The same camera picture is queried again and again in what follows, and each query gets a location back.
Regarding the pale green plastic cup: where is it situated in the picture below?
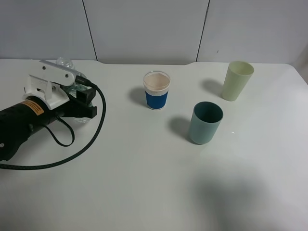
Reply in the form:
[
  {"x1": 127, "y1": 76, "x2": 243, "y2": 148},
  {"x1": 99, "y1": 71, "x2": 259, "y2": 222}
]
[{"x1": 221, "y1": 61, "x2": 254, "y2": 102}]

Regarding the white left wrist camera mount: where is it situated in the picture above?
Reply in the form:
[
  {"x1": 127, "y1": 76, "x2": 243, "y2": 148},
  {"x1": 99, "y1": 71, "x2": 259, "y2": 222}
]
[{"x1": 23, "y1": 60, "x2": 79, "y2": 110}]

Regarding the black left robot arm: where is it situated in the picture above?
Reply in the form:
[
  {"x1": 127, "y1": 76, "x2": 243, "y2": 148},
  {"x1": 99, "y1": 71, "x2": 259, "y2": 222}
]
[{"x1": 0, "y1": 89, "x2": 97, "y2": 161}]

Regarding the teal plastic cup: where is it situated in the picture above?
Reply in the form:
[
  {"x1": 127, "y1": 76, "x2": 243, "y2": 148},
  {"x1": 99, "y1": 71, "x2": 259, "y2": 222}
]
[{"x1": 188, "y1": 102, "x2": 223, "y2": 144}]

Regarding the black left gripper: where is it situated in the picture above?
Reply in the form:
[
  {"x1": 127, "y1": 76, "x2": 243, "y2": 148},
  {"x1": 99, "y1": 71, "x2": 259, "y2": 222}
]
[{"x1": 47, "y1": 88, "x2": 97, "y2": 124}]

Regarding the clear cup with blue sleeve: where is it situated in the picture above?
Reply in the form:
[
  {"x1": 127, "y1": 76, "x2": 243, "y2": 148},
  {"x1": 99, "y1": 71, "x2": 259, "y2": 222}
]
[{"x1": 143, "y1": 71, "x2": 171, "y2": 110}]

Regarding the clear bottle with green label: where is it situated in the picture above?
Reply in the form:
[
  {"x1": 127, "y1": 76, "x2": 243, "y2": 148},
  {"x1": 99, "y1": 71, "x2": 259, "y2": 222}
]
[{"x1": 56, "y1": 57, "x2": 90, "y2": 123}]

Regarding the braided black left cable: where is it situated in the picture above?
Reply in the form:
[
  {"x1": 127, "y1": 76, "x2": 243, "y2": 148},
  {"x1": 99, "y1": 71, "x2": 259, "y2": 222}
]
[{"x1": 0, "y1": 76, "x2": 107, "y2": 171}]

